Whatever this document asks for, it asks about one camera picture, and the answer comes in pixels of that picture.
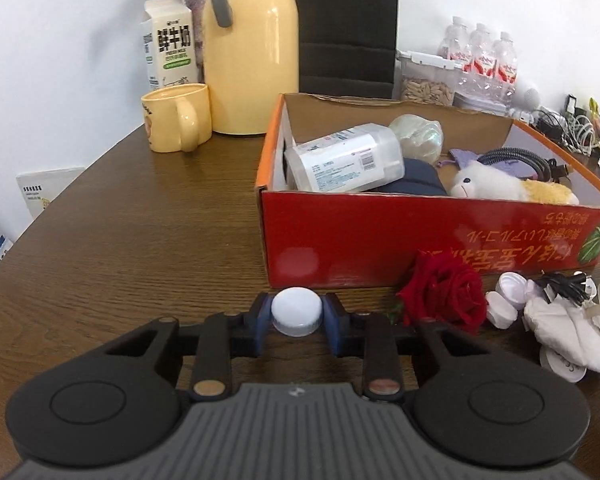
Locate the small white jar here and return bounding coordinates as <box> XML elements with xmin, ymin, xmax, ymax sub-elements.
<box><xmin>486</xmin><ymin>272</ymin><xmax>543</xmax><ymax>330</ymax></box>

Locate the water bottle middle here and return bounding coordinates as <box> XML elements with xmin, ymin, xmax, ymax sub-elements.
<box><xmin>464</xmin><ymin>23</ymin><xmax>496</xmax><ymax>99</ymax></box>

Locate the black charger cable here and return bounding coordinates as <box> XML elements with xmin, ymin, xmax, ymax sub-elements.
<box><xmin>534</xmin><ymin>270</ymin><xmax>591</xmax><ymax>307</ymax></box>

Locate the purple knit cloth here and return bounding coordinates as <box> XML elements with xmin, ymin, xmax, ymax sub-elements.
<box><xmin>434</xmin><ymin>148</ymin><xmax>538</xmax><ymax>180</ymax></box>

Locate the yellow thermos jug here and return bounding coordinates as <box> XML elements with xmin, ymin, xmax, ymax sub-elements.
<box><xmin>202</xmin><ymin>0</ymin><xmax>299</xmax><ymax>136</ymax></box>

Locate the white yellow plush toy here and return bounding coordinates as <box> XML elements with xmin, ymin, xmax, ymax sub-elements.
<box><xmin>449</xmin><ymin>160</ymin><xmax>580</xmax><ymax>206</ymax></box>

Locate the white bottle cap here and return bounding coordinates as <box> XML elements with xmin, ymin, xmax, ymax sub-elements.
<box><xmin>271</xmin><ymin>287</ymin><xmax>323</xmax><ymax>337</ymax></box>

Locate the red cardboard box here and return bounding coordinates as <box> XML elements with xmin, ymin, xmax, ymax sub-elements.
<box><xmin>256</xmin><ymin>93</ymin><xmax>600</xmax><ymax>288</ymax></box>

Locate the water bottle right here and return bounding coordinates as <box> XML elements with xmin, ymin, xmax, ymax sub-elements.
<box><xmin>492</xmin><ymin>32</ymin><xmax>518</xmax><ymax>106</ymax></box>

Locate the white round tag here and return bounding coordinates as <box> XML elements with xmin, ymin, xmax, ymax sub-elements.
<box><xmin>539</xmin><ymin>346</ymin><xmax>586</xmax><ymax>384</ymax></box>

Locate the white plastic bottle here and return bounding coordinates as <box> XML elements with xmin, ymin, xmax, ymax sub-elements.
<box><xmin>285</xmin><ymin>124</ymin><xmax>405</xmax><ymax>193</ymax></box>

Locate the pale green shower pouf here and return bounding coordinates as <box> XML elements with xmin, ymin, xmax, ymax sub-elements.
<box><xmin>389</xmin><ymin>114</ymin><xmax>444</xmax><ymax>165</ymax></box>

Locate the clear seed container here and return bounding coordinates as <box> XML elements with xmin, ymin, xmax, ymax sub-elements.
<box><xmin>396</xmin><ymin>50</ymin><xmax>457</xmax><ymax>106</ymax></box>

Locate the black paper bag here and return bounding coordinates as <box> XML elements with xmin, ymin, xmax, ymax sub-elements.
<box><xmin>296</xmin><ymin>0</ymin><xmax>399</xmax><ymax>99</ymax></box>

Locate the white milk carton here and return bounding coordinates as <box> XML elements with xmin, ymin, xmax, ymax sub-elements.
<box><xmin>142</xmin><ymin>0</ymin><xmax>198</xmax><ymax>90</ymax></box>

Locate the navy blue pouch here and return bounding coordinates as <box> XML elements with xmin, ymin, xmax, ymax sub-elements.
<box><xmin>368</xmin><ymin>158</ymin><xmax>448</xmax><ymax>196</ymax></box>

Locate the tangled cables pile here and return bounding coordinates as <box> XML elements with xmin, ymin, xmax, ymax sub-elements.
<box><xmin>529</xmin><ymin>93</ymin><xmax>600</xmax><ymax>158</ymax></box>

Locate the white crumpled cloth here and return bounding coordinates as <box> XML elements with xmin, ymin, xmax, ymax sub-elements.
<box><xmin>524</xmin><ymin>296</ymin><xmax>600</xmax><ymax>373</ymax></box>

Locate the yellow ceramic mug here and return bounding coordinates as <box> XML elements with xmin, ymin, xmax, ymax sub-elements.
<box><xmin>140</xmin><ymin>84</ymin><xmax>212</xmax><ymax>154</ymax></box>

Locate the water bottle left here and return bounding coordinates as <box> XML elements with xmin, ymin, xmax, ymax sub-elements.
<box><xmin>437</xmin><ymin>16</ymin><xmax>469</xmax><ymax>60</ymax></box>

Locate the water bottle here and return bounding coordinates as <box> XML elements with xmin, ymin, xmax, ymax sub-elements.
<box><xmin>437</xmin><ymin>16</ymin><xmax>469</xmax><ymax>60</ymax></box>
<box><xmin>492</xmin><ymin>32</ymin><xmax>518</xmax><ymax>106</ymax></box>
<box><xmin>464</xmin><ymin>23</ymin><xmax>496</xmax><ymax>99</ymax></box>

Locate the white booklet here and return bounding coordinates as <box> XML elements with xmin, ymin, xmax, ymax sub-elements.
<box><xmin>16</xmin><ymin>167</ymin><xmax>85</xmax><ymax>220</ymax></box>

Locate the white toy robot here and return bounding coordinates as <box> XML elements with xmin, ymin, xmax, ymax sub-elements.
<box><xmin>507</xmin><ymin>88</ymin><xmax>541</xmax><ymax>125</ymax></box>

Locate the red rose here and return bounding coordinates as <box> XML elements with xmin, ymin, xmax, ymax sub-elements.
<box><xmin>388</xmin><ymin>252</ymin><xmax>486</xmax><ymax>335</ymax></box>

